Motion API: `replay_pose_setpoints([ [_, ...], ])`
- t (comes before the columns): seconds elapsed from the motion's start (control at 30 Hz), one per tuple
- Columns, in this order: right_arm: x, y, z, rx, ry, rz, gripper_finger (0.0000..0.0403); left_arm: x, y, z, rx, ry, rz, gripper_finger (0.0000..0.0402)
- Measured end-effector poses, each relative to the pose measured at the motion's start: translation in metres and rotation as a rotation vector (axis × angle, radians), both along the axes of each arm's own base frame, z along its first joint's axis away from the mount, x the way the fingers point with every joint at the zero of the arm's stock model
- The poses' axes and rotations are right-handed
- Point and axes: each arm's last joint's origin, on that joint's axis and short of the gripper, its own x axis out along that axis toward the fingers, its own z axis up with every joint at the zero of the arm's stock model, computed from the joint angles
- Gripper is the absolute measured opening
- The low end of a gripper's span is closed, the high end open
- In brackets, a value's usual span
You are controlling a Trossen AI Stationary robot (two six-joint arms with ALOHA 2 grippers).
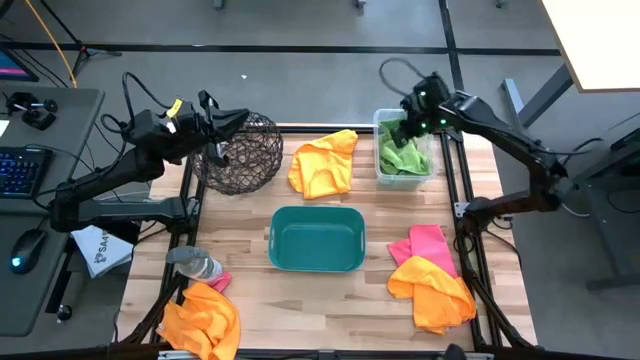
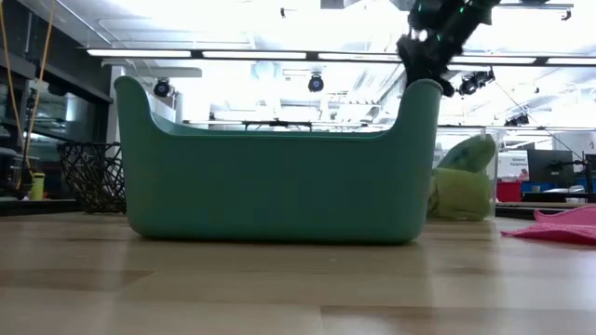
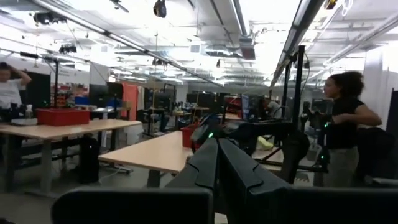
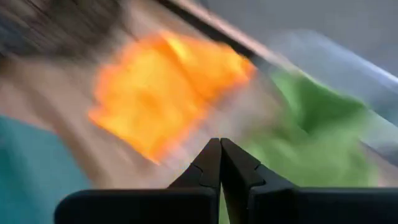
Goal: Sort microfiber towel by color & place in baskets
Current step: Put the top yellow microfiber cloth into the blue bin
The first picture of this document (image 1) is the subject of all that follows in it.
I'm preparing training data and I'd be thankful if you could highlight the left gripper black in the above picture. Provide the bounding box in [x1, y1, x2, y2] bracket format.
[163, 88, 251, 167]

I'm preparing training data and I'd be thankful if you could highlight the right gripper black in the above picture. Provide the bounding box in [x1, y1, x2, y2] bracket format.
[393, 71, 454, 148]

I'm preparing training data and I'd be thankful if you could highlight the orange microfiber towel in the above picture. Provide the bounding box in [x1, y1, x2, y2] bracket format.
[156, 281, 242, 360]
[386, 255, 478, 336]
[287, 128, 360, 201]

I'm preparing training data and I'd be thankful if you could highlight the pink microfiber towel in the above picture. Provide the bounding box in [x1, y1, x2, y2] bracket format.
[208, 271, 234, 294]
[387, 224, 459, 279]

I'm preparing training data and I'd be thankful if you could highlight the clear plastic bin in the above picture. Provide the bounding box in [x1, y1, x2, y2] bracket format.
[372, 108, 444, 192]

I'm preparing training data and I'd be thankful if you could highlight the grey table leg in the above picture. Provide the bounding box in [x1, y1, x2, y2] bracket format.
[499, 63, 576, 174]

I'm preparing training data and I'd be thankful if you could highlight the teal plastic basket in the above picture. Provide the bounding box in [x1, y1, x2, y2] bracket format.
[268, 205, 367, 274]

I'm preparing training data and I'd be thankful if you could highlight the clear spray bottle grey head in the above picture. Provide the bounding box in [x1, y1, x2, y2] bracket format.
[165, 244, 224, 284]

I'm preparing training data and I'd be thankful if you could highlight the black tripod stand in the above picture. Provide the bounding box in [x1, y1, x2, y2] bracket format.
[38, 0, 123, 77]

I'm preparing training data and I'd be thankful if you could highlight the grey computer desk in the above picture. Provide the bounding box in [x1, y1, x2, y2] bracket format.
[0, 87, 107, 216]

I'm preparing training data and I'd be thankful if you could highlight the white printed bag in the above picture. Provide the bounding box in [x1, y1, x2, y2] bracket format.
[70, 225, 136, 279]

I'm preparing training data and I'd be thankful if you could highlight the black backlit keyboard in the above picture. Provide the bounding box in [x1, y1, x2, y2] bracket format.
[0, 145, 55, 201]

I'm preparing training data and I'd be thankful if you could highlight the white table top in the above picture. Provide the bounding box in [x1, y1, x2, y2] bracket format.
[540, 0, 640, 94]

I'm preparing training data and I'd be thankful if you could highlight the computer monitor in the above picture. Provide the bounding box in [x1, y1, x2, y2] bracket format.
[0, 47, 41, 83]

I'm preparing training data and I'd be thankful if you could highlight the black computer mouse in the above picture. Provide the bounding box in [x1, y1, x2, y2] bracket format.
[9, 228, 48, 276]

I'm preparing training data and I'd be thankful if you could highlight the dark grey mouse platform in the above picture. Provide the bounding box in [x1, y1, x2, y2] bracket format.
[0, 211, 77, 338]

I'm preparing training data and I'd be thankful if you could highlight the dark round wire basket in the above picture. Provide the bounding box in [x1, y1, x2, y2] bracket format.
[191, 110, 285, 196]

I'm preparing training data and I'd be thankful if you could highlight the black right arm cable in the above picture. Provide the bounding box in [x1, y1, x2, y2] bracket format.
[378, 56, 427, 98]

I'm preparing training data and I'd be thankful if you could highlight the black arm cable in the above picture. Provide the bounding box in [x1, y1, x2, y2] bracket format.
[378, 56, 427, 98]
[99, 71, 174, 134]

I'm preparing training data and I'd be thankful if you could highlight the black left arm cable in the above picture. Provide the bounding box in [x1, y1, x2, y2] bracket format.
[99, 71, 174, 134]

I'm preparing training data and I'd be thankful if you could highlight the white cable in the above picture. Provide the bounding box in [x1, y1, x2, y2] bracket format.
[559, 143, 595, 219]

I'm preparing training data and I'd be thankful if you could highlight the black clamp mount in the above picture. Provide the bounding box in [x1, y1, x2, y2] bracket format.
[5, 90, 59, 132]

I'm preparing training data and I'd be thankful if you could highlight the yellow cable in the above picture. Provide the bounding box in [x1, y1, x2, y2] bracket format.
[23, 0, 79, 89]

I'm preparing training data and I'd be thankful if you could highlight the dark grey desk frame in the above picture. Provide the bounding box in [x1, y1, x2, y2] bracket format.
[553, 112, 640, 292]

